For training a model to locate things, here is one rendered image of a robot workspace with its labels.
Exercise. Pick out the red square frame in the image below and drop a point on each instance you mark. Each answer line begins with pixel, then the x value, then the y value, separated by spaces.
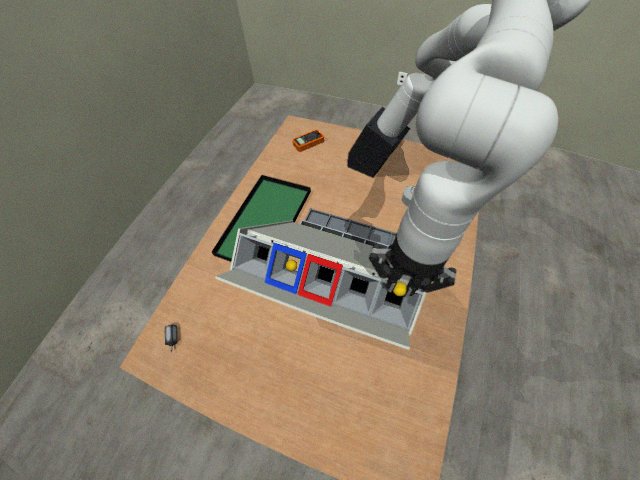
pixel 321 261

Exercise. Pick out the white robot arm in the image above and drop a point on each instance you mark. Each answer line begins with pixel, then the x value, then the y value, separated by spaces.
pixel 481 122

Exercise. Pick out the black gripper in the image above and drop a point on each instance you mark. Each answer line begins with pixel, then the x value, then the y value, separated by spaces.
pixel 444 277

